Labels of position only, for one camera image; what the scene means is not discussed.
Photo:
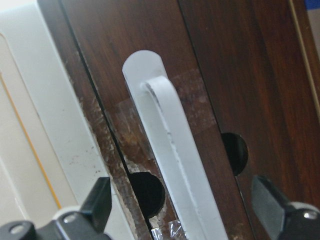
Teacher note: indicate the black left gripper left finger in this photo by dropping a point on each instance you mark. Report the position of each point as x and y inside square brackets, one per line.
[87, 223]

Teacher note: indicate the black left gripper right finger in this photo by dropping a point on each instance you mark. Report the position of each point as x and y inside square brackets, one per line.
[281, 218]

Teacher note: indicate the white plastic drawer handle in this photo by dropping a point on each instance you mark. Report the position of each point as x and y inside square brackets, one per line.
[174, 148]

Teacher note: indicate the dark wooden drawer front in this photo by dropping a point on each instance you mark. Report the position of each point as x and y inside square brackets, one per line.
[108, 32]

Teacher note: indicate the white appliance with orange line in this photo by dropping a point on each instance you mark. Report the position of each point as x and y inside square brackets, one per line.
[49, 159]

